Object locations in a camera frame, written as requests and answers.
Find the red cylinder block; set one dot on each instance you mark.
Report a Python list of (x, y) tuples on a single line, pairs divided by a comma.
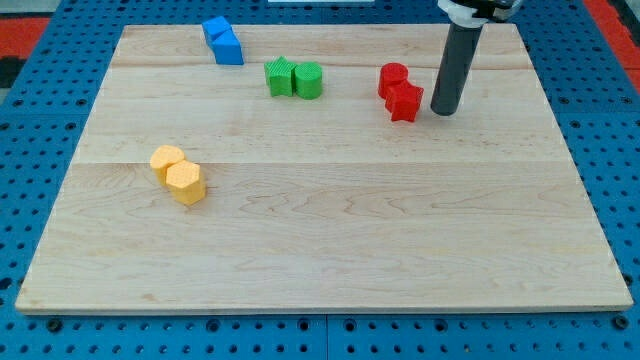
[(391, 74)]

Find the light wooden board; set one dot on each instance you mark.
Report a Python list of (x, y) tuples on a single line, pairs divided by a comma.
[(321, 206)]

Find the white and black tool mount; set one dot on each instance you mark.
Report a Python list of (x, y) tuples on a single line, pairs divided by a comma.
[(476, 13)]

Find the blue angular block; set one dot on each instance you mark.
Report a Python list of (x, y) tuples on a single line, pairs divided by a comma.
[(213, 28)]

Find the yellow cylinder block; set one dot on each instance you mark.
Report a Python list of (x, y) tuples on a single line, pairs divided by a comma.
[(164, 157)]

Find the blue cube block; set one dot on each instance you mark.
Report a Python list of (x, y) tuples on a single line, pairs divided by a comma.
[(227, 49)]

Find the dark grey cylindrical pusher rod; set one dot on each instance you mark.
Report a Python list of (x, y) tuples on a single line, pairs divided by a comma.
[(458, 54)]

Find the green star block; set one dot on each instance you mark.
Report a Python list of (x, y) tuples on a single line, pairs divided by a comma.
[(280, 77)]

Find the green cylinder block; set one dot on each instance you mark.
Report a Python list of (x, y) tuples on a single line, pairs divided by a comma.
[(308, 80)]

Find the yellow hexagon block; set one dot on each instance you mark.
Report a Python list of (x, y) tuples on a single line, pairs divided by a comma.
[(186, 183)]

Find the red star block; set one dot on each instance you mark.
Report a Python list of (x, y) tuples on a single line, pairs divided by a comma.
[(403, 101)]

